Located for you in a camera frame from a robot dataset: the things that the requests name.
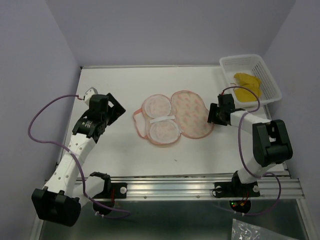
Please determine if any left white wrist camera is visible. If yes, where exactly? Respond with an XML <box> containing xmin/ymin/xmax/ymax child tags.
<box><xmin>83</xmin><ymin>87</ymin><xmax>98</xmax><ymax>106</ymax></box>

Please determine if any white plastic basket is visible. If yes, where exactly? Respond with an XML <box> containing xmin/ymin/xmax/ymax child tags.
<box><xmin>219</xmin><ymin>54</ymin><xmax>282</xmax><ymax>108</ymax></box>

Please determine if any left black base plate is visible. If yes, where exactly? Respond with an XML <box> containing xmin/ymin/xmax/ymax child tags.
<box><xmin>90</xmin><ymin>171</ymin><xmax>128</xmax><ymax>201</ymax></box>

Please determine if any clear plastic bag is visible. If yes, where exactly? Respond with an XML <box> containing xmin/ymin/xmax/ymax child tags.
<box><xmin>231</xmin><ymin>218</ymin><xmax>262</xmax><ymax>240</ymax></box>

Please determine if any yellow bra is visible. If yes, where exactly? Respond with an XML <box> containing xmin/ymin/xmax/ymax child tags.
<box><xmin>233</xmin><ymin>73</ymin><xmax>262</xmax><ymax>103</ymax></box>

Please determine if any aluminium mounting rail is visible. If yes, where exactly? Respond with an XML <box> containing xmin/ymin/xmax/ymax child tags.
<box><xmin>41</xmin><ymin>177</ymin><xmax>306</xmax><ymax>201</ymax></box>

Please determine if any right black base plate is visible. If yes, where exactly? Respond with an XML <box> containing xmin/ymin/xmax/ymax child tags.
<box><xmin>214</xmin><ymin>181</ymin><xmax>261</xmax><ymax>200</ymax></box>

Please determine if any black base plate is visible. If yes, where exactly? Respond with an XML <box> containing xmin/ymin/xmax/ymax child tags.
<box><xmin>90</xmin><ymin>171</ymin><xmax>128</xmax><ymax>201</ymax></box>
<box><xmin>214</xmin><ymin>181</ymin><xmax>261</xmax><ymax>200</ymax></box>

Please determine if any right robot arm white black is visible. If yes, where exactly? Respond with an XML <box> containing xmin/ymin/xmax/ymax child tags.
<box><xmin>207</xmin><ymin>94</ymin><xmax>293</xmax><ymax>195</ymax></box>

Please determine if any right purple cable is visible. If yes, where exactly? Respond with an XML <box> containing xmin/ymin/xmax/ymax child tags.
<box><xmin>214</xmin><ymin>86</ymin><xmax>281</xmax><ymax>216</ymax></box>

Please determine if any purple cable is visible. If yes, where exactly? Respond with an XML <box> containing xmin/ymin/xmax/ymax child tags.
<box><xmin>214</xmin><ymin>86</ymin><xmax>281</xmax><ymax>216</ymax></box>
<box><xmin>27</xmin><ymin>94</ymin><xmax>131</xmax><ymax>219</ymax></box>

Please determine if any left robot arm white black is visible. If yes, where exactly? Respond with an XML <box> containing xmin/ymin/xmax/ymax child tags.
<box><xmin>31</xmin><ymin>88</ymin><xmax>130</xmax><ymax>227</ymax></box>

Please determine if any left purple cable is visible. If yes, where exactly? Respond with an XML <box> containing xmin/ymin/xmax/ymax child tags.
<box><xmin>27</xmin><ymin>94</ymin><xmax>131</xmax><ymax>219</ymax></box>

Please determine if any floral mesh laundry bag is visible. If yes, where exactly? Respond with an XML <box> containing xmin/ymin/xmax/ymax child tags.
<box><xmin>132</xmin><ymin>90</ymin><xmax>214</xmax><ymax>146</ymax></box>

